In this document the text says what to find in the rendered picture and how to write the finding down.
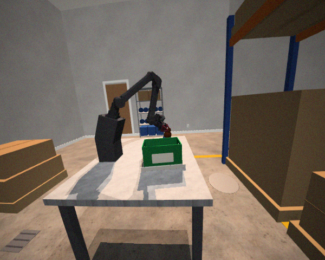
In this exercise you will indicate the brown glass bottle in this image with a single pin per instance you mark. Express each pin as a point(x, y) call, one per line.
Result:
point(167, 134)

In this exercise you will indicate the green divided crate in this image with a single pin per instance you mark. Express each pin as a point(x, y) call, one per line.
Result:
point(162, 151)

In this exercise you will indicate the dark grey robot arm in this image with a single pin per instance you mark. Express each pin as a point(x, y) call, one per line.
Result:
point(119, 102)

